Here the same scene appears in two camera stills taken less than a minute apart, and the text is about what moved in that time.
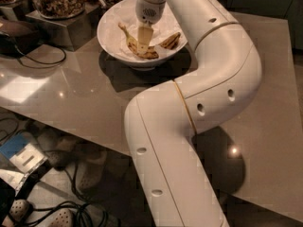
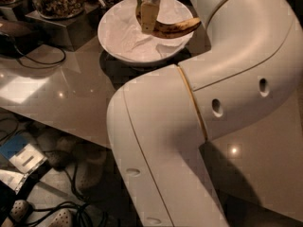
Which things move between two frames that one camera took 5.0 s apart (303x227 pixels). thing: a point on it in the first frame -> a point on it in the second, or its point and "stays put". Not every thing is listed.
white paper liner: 126,13 stays put
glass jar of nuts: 59,1 stays put
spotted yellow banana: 151,53 -> 168,29
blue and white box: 24,155 stays put
